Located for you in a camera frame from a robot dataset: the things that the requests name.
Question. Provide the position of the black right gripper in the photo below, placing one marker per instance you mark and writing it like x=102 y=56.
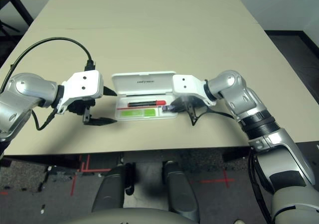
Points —
x=194 y=107

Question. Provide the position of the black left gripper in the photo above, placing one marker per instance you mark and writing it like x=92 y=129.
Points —
x=79 y=107

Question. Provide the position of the black eraser space print sleeve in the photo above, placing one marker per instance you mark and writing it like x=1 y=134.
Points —
x=166 y=108

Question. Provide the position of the green ruler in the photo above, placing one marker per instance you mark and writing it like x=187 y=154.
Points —
x=137 y=113

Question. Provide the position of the black marker red cap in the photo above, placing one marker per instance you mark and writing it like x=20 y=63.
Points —
x=142 y=103

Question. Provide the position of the white plastic pencil case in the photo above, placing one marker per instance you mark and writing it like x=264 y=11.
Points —
x=142 y=84

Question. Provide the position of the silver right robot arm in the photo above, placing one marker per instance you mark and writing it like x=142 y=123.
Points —
x=261 y=114

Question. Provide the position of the dark table underframe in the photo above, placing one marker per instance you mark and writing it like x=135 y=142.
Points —
x=236 y=154

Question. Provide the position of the grey robot left leg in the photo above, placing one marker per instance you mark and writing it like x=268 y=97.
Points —
x=112 y=191

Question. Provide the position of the grey robot leg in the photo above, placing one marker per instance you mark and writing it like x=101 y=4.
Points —
x=112 y=191
x=179 y=191

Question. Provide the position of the grey robot right leg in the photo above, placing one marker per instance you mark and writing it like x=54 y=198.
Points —
x=179 y=191

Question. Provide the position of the beige robot torso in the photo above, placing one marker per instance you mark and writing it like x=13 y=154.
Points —
x=137 y=216

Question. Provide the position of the black tripod stand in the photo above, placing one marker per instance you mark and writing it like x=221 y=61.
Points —
x=8 y=27

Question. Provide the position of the white object on floor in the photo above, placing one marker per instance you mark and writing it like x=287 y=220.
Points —
x=239 y=221

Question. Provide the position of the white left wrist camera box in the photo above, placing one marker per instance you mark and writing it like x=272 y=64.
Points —
x=84 y=87

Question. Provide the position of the grey metal floor bracket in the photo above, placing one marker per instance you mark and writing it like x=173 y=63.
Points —
x=62 y=176

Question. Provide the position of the beige side table black frame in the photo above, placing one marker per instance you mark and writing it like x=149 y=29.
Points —
x=15 y=0

